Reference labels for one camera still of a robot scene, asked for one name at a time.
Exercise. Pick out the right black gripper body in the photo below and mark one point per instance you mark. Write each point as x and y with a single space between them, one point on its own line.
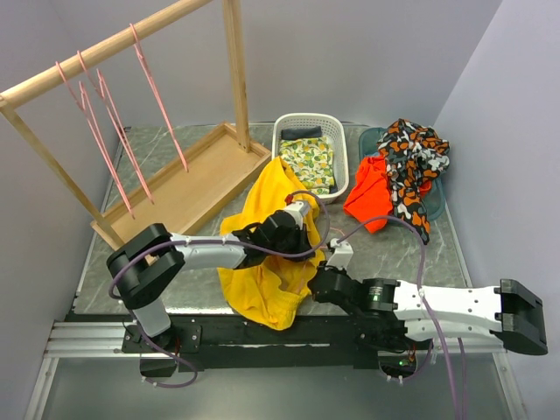
322 266

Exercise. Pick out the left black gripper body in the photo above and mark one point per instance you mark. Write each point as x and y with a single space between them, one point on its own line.
295 241

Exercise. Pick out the yellow shorts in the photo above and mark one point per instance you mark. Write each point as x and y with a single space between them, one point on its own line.
254 292

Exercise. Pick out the pink wire hanger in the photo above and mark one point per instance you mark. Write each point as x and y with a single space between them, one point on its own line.
295 275
154 89
102 89
84 105

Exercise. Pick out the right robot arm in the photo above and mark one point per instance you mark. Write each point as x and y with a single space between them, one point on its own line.
393 315

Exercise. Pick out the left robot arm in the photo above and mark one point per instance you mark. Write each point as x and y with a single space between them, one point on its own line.
144 267

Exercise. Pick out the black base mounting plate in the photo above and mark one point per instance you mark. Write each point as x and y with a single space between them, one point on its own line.
229 341

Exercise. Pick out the lemon print folded cloth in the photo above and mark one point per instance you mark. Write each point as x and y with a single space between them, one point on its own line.
311 160

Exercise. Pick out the dark navy folded cloth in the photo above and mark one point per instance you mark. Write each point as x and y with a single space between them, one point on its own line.
301 133

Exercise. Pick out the wooden clothes rack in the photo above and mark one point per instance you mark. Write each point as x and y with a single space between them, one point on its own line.
221 163

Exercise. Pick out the white plastic basket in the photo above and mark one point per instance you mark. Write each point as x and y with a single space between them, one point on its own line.
332 129

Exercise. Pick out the teal plastic tray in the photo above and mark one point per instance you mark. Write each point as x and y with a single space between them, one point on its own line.
433 197

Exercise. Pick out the orange black patterned garment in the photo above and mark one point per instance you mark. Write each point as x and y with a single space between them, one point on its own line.
414 155

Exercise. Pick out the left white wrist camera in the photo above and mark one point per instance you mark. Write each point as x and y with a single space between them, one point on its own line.
297 209

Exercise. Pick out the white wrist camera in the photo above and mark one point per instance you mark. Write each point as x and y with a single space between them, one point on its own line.
297 209
341 254

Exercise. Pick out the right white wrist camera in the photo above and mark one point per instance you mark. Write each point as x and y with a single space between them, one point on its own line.
341 254

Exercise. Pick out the aluminium rail frame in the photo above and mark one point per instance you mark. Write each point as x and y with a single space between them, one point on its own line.
95 340

